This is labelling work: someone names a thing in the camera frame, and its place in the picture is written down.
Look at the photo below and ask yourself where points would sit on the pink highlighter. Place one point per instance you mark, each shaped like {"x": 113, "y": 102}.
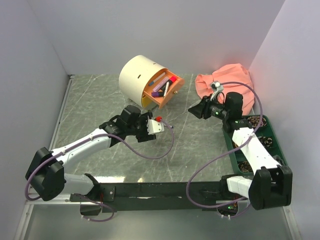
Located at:
{"x": 171, "y": 81}

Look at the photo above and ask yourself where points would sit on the blue capped marker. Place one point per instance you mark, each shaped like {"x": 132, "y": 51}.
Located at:
{"x": 157, "y": 78}

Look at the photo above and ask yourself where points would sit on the black base bar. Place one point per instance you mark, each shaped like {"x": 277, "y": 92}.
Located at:
{"x": 152, "y": 196}

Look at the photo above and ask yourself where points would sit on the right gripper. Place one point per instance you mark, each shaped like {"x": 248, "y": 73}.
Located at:
{"x": 202, "y": 107}

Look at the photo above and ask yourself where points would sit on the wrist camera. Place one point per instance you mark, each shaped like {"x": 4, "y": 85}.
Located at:
{"x": 217, "y": 88}
{"x": 154, "y": 127}

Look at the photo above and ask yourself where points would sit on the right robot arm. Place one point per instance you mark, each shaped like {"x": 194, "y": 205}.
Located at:
{"x": 271, "y": 185}

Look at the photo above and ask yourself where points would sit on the green compartment tray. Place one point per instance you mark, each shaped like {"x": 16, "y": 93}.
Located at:
{"x": 256, "y": 154}

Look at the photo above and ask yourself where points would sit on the lilac correction tape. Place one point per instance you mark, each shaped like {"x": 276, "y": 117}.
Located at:
{"x": 160, "y": 84}

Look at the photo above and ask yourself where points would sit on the purple highlighter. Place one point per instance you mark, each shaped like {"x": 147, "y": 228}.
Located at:
{"x": 157, "y": 94}

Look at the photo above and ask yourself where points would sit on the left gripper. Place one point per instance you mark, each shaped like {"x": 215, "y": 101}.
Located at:
{"x": 145, "y": 136}

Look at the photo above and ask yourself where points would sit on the coiled band compartment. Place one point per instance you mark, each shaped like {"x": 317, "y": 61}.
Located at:
{"x": 266, "y": 141}
{"x": 245, "y": 167}
{"x": 255, "y": 119}

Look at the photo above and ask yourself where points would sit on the pink cloth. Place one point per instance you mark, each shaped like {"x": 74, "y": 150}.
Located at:
{"x": 234, "y": 77}

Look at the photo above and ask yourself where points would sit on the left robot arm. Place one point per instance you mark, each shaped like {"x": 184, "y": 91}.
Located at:
{"x": 46, "y": 173}

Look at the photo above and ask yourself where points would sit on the coiled band lower compartment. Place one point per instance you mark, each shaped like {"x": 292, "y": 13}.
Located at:
{"x": 245, "y": 167}

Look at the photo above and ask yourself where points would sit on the round cream drawer cabinet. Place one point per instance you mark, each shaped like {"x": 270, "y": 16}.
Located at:
{"x": 135, "y": 77}

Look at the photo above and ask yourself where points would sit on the coiled band top compartment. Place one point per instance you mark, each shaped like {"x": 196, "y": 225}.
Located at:
{"x": 255, "y": 119}

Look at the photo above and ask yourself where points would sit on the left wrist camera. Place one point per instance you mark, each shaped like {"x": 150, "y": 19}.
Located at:
{"x": 154, "y": 127}

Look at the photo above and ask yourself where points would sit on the coiled band middle compartment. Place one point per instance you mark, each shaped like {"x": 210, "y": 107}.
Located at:
{"x": 266, "y": 141}

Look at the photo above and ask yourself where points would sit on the green capped marker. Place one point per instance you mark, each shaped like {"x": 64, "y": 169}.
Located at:
{"x": 166, "y": 88}

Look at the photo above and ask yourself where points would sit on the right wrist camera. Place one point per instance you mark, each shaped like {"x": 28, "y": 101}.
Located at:
{"x": 217, "y": 88}

